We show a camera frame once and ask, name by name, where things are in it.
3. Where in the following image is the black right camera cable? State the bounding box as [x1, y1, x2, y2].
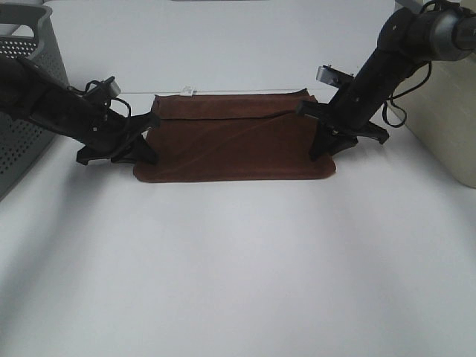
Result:
[379, 59, 432, 129]

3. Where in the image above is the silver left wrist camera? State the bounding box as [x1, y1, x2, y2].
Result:
[100, 76, 121, 97]

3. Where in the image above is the black camera cable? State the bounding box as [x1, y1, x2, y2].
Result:
[66, 78, 132, 157]
[379, 59, 432, 129]

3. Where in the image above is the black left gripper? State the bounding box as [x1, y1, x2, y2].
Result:
[76, 111, 160, 165]

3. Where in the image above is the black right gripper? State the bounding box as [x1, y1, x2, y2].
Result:
[296, 100, 389, 161]

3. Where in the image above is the grey perforated laundry basket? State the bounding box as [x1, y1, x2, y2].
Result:
[1, 2, 68, 197]

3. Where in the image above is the black left camera cable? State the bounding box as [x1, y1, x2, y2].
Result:
[66, 78, 132, 157]

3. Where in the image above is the brown towel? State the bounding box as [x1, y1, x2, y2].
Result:
[133, 89, 335, 183]

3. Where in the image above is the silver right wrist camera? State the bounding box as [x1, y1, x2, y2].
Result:
[316, 65, 341, 88]

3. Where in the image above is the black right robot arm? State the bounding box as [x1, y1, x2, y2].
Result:
[296, 1, 475, 160]

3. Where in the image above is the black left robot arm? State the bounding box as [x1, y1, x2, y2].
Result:
[1, 56, 160, 165]

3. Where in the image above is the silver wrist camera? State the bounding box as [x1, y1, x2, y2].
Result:
[316, 65, 341, 88]
[100, 76, 121, 97]

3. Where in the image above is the beige storage bin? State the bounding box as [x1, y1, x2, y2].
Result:
[393, 0, 476, 188]

